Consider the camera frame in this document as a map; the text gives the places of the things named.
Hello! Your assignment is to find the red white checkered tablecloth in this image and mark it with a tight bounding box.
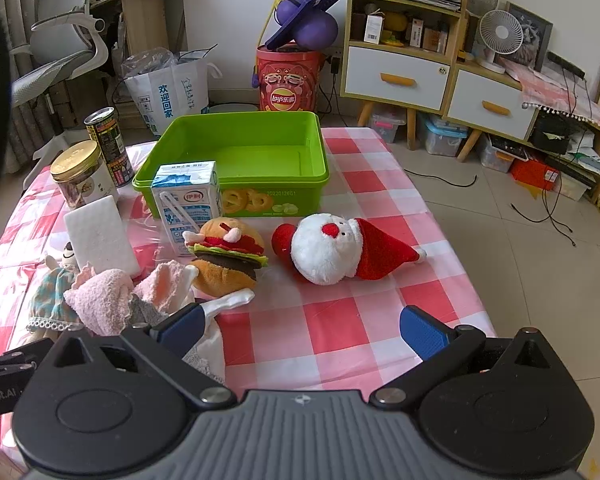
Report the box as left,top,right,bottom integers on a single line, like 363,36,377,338
0,128,493,392

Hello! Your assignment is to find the hamburger plush toy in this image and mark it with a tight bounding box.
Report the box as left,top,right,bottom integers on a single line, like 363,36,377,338
183,217,268,298

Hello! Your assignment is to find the tall wooden shelf cabinet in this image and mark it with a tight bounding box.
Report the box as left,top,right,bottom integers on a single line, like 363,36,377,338
340,0,468,150

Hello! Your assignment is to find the pink fluffy towel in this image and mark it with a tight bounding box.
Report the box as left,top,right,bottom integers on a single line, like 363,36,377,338
64,260,198,336

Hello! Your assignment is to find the red chips bucket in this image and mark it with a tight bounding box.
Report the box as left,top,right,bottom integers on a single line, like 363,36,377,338
252,42,326,112

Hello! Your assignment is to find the framed picture black frame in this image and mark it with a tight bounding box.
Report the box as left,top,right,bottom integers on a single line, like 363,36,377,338
505,1,553,72

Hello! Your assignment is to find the white sponge block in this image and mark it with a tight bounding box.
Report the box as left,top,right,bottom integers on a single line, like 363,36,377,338
64,196,140,278

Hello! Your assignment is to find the Santa Claus plush toy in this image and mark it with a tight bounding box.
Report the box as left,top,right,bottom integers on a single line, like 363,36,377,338
271,214,427,286

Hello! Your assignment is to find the white shopping bag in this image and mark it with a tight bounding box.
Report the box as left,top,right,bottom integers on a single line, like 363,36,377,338
121,47,223,136

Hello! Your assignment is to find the white blue milk carton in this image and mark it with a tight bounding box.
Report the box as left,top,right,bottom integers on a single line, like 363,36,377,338
150,160,222,256

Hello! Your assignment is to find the gold lid snack jar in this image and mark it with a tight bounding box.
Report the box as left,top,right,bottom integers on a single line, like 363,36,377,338
50,140,118,210

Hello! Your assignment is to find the red box on floor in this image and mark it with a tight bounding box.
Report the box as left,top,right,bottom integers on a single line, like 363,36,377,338
509,158,560,191

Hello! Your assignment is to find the purple balance ball toy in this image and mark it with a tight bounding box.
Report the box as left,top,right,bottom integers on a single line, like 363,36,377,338
264,0,339,51

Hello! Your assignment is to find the low white drawer cabinet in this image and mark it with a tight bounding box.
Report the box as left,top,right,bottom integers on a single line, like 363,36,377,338
442,62,538,162

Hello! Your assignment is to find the pink lace table cover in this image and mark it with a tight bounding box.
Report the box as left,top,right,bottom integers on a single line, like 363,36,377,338
500,58,600,129

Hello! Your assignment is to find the clear plastic storage box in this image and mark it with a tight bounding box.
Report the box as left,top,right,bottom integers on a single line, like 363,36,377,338
418,114,468,157

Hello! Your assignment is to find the grey office chair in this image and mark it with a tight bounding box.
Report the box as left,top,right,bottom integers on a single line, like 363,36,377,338
0,0,108,174

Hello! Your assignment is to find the black yellow tin can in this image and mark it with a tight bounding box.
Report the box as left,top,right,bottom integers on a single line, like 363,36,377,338
84,106,134,188

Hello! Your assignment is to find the green plastic bin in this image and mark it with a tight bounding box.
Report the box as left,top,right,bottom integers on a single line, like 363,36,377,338
132,112,329,217

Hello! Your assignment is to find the bunny doll blue dress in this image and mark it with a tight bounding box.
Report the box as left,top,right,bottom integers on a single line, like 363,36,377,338
26,242,81,333

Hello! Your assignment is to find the white desk fan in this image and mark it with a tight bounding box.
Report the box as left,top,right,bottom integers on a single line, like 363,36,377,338
477,9,524,74

